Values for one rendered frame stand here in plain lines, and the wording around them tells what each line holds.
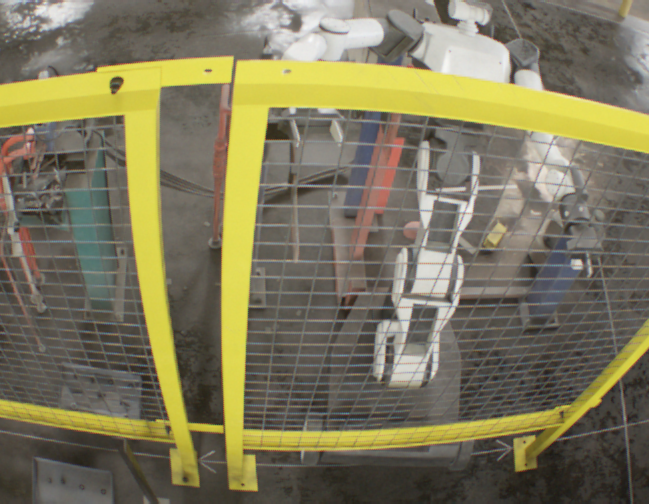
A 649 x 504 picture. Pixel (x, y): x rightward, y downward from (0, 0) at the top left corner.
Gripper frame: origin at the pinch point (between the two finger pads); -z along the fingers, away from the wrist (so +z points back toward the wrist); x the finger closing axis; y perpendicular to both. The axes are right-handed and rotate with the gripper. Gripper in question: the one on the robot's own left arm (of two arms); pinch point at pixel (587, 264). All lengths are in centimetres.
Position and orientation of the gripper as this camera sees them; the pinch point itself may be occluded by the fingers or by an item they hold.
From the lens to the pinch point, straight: 180.5
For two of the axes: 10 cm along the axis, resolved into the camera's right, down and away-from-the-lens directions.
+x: 9.9, 0.2, 1.3
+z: -0.6, -8.5, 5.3
